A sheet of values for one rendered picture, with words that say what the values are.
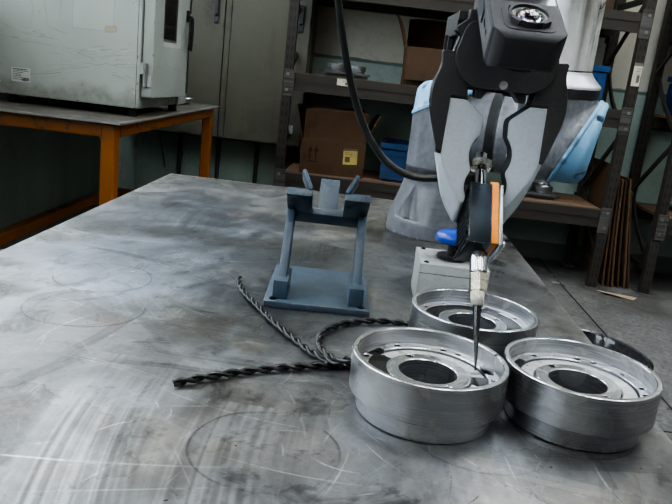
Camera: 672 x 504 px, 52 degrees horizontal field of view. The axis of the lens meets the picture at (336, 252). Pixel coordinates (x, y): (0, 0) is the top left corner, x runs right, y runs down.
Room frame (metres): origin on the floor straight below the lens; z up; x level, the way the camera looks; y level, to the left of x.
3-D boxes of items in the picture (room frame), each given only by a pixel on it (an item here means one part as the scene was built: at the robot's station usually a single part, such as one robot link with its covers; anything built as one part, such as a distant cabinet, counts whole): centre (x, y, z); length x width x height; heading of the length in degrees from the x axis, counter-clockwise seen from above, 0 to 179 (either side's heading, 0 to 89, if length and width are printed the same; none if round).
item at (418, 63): (4.14, -0.44, 1.19); 0.52 x 0.42 x 0.38; 88
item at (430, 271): (0.71, -0.12, 0.82); 0.08 x 0.07 x 0.05; 178
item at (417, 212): (1.04, -0.15, 0.85); 0.15 x 0.15 x 0.10
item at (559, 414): (0.45, -0.18, 0.82); 0.10 x 0.10 x 0.04
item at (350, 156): (4.15, 0.08, 0.64); 0.49 x 0.40 x 0.37; 93
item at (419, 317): (0.56, -0.12, 0.82); 0.10 x 0.10 x 0.04
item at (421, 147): (1.04, -0.15, 0.97); 0.13 x 0.12 x 0.14; 70
